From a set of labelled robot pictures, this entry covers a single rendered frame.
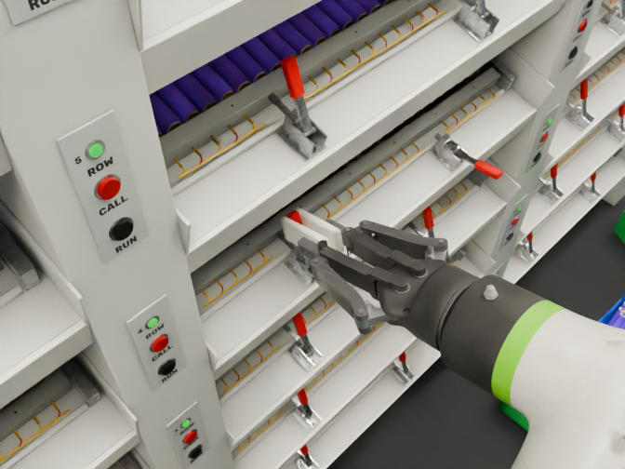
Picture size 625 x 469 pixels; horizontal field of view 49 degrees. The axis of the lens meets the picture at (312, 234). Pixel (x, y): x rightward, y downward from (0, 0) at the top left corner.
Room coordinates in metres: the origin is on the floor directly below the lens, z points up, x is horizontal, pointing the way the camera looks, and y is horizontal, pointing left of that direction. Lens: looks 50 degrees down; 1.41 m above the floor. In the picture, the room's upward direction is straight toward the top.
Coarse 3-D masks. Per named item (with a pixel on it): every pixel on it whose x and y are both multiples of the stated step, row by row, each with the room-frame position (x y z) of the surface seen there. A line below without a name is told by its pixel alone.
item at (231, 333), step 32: (512, 64) 0.82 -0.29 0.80; (512, 96) 0.79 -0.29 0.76; (544, 96) 0.77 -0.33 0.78; (480, 128) 0.73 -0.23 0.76; (512, 128) 0.74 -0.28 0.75; (416, 160) 0.66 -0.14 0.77; (352, 192) 0.60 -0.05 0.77; (384, 192) 0.60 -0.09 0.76; (416, 192) 0.61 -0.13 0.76; (352, 224) 0.55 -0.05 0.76; (384, 224) 0.56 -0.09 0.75; (256, 256) 0.49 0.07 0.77; (352, 256) 0.51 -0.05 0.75; (224, 288) 0.45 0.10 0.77; (256, 288) 0.45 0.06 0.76; (288, 288) 0.46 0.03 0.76; (320, 288) 0.47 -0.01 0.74; (224, 320) 0.41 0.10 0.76; (256, 320) 0.41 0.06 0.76; (224, 352) 0.38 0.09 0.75
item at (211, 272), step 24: (456, 96) 0.75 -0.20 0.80; (480, 96) 0.77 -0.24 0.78; (432, 120) 0.70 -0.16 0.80; (384, 144) 0.65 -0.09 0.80; (408, 144) 0.68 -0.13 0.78; (360, 168) 0.61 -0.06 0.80; (384, 168) 0.63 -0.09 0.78; (312, 192) 0.57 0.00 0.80; (336, 192) 0.58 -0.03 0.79; (240, 240) 0.49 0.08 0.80; (264, 240) 0.50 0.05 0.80; (216, 264) 0.46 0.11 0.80
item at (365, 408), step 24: (408, 360) 0.70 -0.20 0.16; (432, 360) 0.70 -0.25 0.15; (384, 384) 0.65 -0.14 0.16; (408, 384) 0.65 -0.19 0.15; (360, 408) 0.60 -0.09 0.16; (384, 408) 0.60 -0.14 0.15; (336, 432) 0.55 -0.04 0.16; (360, 432) 0.55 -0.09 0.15; (312, 456) 0.50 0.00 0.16; (336, 456) 0.50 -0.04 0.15
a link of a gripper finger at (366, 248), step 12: (348, 228) 0.46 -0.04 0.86; (360, 240) 0.44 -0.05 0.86; (372, 240) 0.44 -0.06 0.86; (348, 252) 0.45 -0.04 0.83; (360, 252) 0.44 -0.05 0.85; (372, 252) 0.43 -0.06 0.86; (384, 252) 0.42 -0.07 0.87; (396, 252) 0.41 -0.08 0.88; (372, 264) 0.43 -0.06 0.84; (384, 264) 0.41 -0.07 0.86; (408, 264) 0.39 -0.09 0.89; (420, 264) 0.39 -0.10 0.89
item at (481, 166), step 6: (456, 150) 0.66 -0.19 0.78; (462, 156) 0.65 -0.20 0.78; (468, 156) 0.65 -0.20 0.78; (468, 162) 0.64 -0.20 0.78; (474, 162) 0.64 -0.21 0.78; (480, 162) 0.64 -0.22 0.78; (480, 168) 0.63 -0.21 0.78; (486, 168) 0.62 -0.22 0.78; (492, 168) 0.62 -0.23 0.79; (486, 174) 0.62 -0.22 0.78; (492, 174) 0.61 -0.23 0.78; (498, 174) 0.61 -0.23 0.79
